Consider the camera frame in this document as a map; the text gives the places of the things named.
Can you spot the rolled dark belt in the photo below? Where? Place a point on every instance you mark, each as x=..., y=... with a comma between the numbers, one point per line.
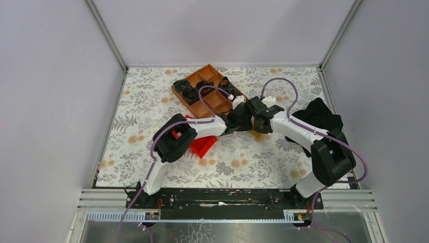
x=205, y=87
x=191, y=95
x=180, y=85

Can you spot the brown compartment organizer tray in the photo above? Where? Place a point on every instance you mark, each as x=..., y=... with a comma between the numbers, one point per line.
x=215, y=102

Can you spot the floral table mat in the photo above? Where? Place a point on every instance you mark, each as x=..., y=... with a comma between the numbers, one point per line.
x=240, y=160

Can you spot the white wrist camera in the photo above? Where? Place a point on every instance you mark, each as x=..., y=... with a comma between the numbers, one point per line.
x=269, y=100
x=238, y=100

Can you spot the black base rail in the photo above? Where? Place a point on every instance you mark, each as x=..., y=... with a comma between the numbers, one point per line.
x=223, y=204

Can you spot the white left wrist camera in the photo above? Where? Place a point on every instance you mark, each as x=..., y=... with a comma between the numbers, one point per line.
x=238, y=100

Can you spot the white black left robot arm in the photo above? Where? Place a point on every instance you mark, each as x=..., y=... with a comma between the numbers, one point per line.
x=172, y=141

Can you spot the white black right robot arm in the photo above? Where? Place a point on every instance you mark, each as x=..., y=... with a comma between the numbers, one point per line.
x=330, y=153

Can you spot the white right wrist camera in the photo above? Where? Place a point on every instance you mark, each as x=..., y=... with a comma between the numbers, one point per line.
x=269, y=100

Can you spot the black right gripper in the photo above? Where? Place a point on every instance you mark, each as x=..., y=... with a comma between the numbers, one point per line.
x=263, y=131

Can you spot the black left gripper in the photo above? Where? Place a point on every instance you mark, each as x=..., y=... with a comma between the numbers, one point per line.
x=245, y=126

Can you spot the red plastic bin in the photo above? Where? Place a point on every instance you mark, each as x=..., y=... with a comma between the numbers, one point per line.
x=201, y=146

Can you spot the black cloth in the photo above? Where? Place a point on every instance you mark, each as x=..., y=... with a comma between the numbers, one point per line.
x=317, y=118

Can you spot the yellow leather card holder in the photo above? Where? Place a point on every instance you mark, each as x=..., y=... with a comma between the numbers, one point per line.
x=256, y=134

